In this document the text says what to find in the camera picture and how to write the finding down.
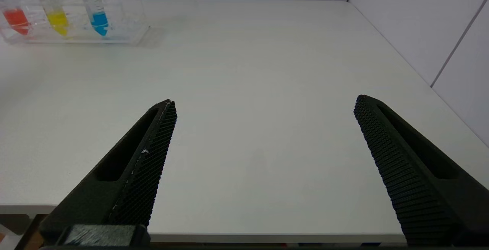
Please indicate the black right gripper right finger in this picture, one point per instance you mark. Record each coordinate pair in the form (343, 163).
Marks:
(428, 189)

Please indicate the clear acrylic test tube rack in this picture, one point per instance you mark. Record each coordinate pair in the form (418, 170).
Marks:
(126, 24)

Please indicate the test tube with red pigment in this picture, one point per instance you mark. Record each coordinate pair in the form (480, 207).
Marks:
(16, 18)

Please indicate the test tube with blue pigment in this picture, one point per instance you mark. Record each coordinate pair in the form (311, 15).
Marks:
(99, 20)

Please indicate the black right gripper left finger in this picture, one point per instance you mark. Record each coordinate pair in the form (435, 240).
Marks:
(114, 196)

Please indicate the test tube with yellow pigment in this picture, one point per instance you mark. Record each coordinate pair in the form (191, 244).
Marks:
(57, 20)

